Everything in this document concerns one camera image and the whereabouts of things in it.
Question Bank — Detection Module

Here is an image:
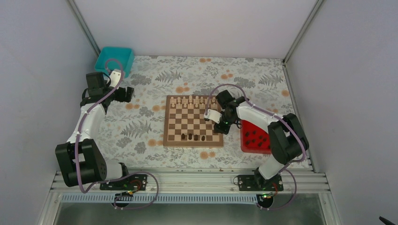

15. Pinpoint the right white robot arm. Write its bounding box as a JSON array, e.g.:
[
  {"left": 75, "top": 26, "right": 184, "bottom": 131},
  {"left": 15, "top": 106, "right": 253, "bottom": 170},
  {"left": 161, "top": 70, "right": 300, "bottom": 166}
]
[{"left": 204, "top": 90, "right": 309, "bottom": 191}]

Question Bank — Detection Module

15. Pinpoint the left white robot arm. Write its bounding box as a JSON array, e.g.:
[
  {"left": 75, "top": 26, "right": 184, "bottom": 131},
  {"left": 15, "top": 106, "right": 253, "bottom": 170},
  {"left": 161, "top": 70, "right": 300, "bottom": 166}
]
[{"left": 55, "top": 69, "right": 134, "bottom": 190}]

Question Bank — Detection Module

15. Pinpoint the white chess pieces row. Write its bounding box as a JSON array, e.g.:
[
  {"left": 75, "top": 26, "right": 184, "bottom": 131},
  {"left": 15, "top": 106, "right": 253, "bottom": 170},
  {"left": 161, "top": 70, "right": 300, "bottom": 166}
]
[{"left": 167, "top": 95, "right": 208, "bottom": 109}]

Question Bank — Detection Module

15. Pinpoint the red plastic tray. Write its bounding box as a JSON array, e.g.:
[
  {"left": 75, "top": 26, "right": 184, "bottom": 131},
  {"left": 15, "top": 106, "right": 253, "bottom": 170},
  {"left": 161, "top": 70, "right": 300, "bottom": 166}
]
[{"left": 240, "top": 120, "right": 271, "bottom": 155}]

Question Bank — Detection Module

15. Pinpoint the teal plastic bin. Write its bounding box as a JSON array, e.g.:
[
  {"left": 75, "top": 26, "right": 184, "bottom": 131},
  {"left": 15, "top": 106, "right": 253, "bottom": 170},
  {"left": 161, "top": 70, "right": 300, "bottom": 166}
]
[{"left": 94, "top": 46, "right": 135, "bottom": 77}]

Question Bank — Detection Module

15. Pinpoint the wooden chessboard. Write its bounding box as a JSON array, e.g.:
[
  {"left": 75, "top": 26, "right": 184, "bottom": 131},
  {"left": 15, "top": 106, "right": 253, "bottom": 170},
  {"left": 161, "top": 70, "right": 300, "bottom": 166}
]
[{"left": 163, "top": 101, "right": 224, "bottom": 148}]

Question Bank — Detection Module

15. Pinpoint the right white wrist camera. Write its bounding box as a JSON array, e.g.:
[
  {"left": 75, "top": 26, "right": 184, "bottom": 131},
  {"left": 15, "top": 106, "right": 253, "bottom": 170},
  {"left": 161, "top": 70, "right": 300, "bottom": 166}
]
[{"left": 204, "top": 109, "right": 222, "bottom": 124}]

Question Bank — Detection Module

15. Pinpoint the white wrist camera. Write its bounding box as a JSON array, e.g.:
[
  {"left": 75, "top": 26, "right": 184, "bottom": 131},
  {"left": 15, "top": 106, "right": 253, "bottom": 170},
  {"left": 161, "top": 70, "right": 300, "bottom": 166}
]
[
  {"left": 109, "top": 69, "right": 124, "bottom": 88},
  {"left": 204, "top": 109, "right": 222, "bottom": 124}
]

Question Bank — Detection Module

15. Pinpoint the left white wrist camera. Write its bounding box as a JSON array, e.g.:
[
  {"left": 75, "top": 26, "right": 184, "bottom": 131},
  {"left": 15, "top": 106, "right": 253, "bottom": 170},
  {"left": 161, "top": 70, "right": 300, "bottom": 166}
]
[{"left": 109, "top": 69, "right": 124, "bottom": 88}]

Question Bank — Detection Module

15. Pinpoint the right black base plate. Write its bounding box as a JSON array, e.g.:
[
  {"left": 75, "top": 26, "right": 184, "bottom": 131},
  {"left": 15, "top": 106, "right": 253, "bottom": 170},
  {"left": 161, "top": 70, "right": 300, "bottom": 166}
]
[{"left": 233, "top": 175, "right": 284, "bottom": 192}]

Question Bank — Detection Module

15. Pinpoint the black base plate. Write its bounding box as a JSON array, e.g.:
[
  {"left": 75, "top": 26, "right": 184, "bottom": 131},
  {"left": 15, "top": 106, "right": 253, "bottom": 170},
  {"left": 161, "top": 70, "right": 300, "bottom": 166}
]
[
  {"left": 100, "top": 174, "right": 147, "bottom": 191},
  {"left": 233, "top": 175, "right": 284, "bottom": 192}
]

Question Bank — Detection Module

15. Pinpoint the aluminium mounting rail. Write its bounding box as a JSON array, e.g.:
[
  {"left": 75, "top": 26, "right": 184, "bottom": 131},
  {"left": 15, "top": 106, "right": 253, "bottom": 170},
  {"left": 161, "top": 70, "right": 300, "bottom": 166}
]
[{"left": 38, "top": 169, "right": 341, "bottom": 225}]

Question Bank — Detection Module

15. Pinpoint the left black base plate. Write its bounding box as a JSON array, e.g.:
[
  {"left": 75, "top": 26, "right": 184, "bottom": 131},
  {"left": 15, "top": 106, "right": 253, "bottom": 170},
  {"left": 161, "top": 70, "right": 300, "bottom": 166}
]
[{"left": 100, "top": 174, "right": 147, "bottom": 191}]

